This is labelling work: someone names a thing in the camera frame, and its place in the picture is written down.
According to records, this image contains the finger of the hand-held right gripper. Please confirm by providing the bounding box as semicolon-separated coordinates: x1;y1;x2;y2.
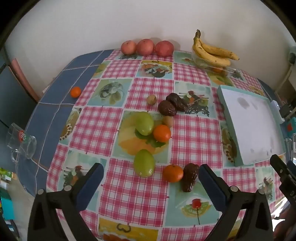
287;160;296;179
270;154;296;204

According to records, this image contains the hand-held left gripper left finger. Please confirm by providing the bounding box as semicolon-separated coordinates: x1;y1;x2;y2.
28;163;104;241

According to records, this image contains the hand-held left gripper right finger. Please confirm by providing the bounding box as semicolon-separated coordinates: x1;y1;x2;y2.
198;164;274;241

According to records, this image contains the dark brown avocado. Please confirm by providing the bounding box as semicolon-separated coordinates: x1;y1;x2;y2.
166;93;189;112
181;163;199;193
158;100;177;116

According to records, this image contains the white tray with teal rim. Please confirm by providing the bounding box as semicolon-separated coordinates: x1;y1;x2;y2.
217;85;287;167

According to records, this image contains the green pear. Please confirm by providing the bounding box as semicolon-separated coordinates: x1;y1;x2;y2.
135;112;155;136

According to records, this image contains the teal box red label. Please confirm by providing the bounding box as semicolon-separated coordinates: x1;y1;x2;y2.
285;117;296;135

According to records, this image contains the pink checked printed tablecloth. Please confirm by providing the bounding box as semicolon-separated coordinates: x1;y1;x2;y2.
46;49;286;241

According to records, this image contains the dark grey block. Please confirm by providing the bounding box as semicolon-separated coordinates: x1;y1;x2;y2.
279;103;293;118

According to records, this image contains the white plastic device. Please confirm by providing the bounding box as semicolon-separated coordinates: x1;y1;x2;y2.
270;100;284;124

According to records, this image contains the clear glass mug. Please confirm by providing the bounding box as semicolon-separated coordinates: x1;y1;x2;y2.
6;123;37;164

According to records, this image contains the turquoise carton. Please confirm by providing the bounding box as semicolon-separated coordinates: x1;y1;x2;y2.
0;192;15;220

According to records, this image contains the white shelf unit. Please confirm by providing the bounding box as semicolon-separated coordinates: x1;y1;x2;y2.
276;67;296;93

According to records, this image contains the clear glass dish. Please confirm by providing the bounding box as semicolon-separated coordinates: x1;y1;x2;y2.
192;47;239;75

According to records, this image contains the yellow spotted banana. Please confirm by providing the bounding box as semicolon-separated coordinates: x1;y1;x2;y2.
196;30;240;61
192;35;232;67

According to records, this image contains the red apple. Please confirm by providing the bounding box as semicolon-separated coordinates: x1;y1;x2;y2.
155;40;174;57
136;39;155;56
121;40;137;55

